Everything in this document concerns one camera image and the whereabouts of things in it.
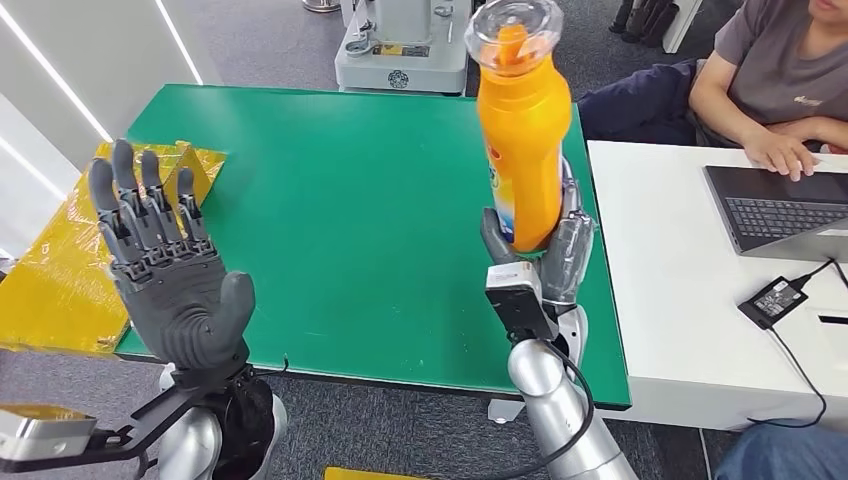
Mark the round metal base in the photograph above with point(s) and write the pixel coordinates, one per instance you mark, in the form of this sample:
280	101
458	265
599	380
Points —
323	5

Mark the yellow film-wrapped cardboard box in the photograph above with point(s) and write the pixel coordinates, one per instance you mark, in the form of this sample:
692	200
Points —
60	278

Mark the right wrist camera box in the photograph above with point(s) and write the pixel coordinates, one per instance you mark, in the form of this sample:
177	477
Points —
513	278

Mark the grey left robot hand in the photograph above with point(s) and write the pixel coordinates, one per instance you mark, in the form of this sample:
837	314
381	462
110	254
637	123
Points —
179	311

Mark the grey table foot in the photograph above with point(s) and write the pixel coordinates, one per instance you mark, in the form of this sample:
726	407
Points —
503	412

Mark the person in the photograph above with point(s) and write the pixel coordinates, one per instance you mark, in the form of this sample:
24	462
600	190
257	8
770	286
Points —
768	60

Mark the orange detergent bottle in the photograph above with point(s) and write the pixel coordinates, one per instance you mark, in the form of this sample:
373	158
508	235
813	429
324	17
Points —
523	132

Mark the black power adapter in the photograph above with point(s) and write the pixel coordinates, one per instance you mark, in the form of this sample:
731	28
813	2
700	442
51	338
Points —
775	301

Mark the person's right hand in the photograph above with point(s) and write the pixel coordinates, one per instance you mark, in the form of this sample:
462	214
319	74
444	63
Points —
782	152

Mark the black left camera bracket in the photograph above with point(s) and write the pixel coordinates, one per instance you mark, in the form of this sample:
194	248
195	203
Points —
159	414

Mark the flat black object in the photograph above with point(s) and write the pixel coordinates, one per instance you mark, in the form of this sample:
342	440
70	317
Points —
835	320

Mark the white machine base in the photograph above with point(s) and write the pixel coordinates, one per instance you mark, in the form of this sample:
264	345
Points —
424	73

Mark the white cabinet panel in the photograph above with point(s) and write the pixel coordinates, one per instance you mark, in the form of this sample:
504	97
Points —
682	26

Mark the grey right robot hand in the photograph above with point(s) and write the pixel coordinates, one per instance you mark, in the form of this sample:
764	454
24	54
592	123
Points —
566	265

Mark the yellow box edge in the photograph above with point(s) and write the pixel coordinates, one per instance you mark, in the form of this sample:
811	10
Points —
358	475

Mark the person's leg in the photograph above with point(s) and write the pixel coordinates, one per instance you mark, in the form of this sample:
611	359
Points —
788	457

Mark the dark grey laptop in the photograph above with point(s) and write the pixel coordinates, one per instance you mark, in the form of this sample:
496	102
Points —
782	218

